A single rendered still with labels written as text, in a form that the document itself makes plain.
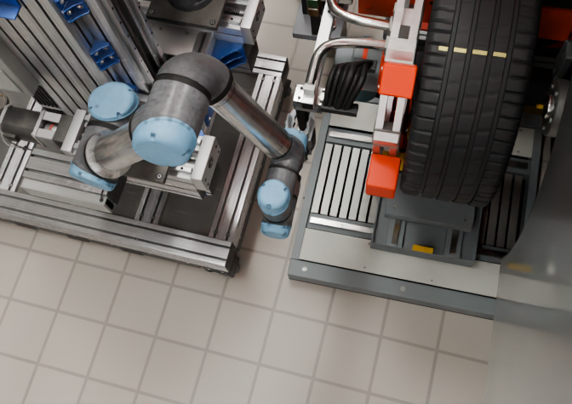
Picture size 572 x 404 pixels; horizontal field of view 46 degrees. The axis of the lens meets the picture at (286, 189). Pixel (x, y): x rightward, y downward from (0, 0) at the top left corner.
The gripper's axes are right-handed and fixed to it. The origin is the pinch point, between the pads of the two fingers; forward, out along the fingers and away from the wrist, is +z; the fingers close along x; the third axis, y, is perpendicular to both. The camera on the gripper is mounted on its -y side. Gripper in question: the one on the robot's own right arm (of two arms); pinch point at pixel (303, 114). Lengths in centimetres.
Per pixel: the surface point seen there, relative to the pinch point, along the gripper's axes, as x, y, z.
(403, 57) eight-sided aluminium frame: -24.3, 28.1, 4.4
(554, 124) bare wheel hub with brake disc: -64, 6, 5
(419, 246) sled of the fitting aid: -39, -65, -12
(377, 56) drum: -17.3, 9.0, 15.4
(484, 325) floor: -67, -82, -31
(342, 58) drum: -8.2, 7.9, 14.2
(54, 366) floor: 83, -84, -76
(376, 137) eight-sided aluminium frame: -21.0, 13.9, -9.7
